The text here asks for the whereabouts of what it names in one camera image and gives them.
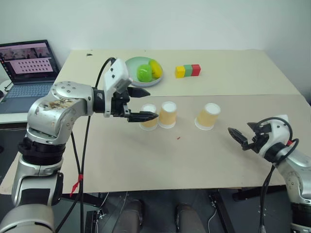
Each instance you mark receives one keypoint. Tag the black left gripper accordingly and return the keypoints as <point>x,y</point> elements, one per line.
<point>119,105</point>

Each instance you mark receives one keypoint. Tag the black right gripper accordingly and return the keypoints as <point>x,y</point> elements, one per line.
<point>260,139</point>

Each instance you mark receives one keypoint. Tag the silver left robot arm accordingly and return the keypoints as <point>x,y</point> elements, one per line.
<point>56,114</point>

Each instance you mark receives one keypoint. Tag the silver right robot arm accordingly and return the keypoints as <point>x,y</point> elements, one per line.
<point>297,170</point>

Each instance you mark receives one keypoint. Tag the tan paper cup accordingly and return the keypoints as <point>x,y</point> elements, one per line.
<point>207,119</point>
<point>148,125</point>
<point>167,116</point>

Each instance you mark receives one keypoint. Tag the green toy pepper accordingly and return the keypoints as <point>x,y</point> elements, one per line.
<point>144,72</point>

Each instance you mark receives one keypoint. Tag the pale green bowl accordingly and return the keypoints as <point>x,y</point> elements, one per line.
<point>132,66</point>

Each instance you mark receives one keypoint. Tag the yellow toy fruit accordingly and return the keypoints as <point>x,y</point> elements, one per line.
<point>156,68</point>

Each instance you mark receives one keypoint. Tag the yellow cube block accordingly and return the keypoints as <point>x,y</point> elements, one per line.
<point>180,72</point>

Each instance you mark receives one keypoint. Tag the green cube block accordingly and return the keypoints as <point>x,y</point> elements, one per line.
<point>188,71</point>

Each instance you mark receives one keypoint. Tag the red cube block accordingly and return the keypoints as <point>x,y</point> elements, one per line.
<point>196,70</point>

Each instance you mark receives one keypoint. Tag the dark rounded shape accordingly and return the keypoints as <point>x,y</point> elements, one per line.
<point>189,218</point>
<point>128,216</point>

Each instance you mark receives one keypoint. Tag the open grey laptop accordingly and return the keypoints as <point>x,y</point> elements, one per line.
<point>26,72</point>

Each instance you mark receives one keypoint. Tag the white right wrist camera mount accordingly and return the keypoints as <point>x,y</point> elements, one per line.
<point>277,132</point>

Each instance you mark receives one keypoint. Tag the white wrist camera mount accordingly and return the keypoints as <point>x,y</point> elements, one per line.
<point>116,72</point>
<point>277,132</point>

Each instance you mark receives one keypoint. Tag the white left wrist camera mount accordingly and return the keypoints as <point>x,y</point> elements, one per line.
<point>116,72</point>

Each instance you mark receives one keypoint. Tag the black table frame leg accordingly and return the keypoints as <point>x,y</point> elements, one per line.
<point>222,213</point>

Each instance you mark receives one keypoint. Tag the black table frame bar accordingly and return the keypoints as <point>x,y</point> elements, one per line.
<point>82,200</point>

